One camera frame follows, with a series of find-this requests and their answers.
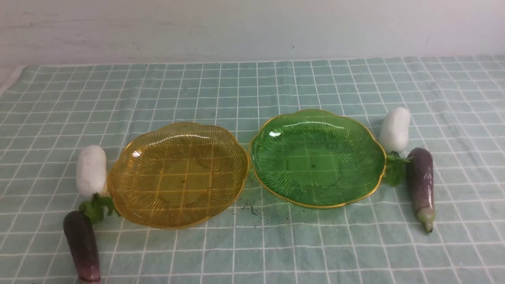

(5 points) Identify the white radish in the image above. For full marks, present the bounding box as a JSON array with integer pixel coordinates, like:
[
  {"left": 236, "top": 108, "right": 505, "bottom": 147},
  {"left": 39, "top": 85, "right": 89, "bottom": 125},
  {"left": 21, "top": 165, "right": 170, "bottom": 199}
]
[
  {"left": 378, "top": 107, "right": 411, "bottom": 187},
  {"left": 76, "top": 145, "right": 120, "bottom": 224}
]

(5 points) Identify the purple eggplant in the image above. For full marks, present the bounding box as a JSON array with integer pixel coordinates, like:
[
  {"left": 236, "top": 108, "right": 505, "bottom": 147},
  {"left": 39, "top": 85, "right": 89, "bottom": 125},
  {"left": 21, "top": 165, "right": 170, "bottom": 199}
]
[
  {"left": 405, "top": 148, "right": 436, "bottom": 234},
  {"left": 63, "top": 211, "right": 101, "bottom": 284}
]

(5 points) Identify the green plastic plate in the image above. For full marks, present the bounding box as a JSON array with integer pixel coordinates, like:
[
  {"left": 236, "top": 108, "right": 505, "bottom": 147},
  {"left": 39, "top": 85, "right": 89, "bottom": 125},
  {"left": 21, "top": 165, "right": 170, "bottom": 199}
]
[{"left": 249, "top": 109, "right": 387, "bottom": 209}]

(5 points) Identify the amber plastic plate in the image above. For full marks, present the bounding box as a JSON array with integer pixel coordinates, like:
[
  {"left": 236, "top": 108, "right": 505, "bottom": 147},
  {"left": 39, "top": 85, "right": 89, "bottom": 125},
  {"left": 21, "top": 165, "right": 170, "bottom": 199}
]
[{"left": 105, "top": 122, "right": 249, "bottom": 230}]

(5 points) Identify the green checkered tablecloth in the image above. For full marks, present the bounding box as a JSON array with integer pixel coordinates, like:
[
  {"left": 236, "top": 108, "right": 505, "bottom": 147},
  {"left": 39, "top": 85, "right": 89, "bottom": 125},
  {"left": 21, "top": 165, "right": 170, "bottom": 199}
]
[{"left": 0, "top": 54, "right": 504, "bottom": 284}]

